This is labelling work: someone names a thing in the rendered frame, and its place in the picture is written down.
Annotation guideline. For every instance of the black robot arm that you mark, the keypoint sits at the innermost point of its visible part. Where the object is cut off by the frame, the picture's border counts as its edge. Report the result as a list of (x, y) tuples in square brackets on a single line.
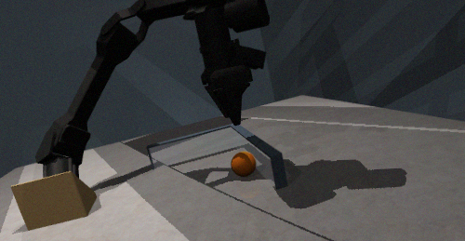
[(68, 135)]

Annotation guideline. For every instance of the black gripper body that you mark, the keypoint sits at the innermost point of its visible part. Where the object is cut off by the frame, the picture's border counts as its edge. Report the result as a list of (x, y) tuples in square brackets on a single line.
[(220, 69)]

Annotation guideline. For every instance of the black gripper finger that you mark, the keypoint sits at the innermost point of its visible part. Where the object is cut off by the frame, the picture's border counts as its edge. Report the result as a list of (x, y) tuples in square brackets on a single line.
[(210, 89), (231, 101)]

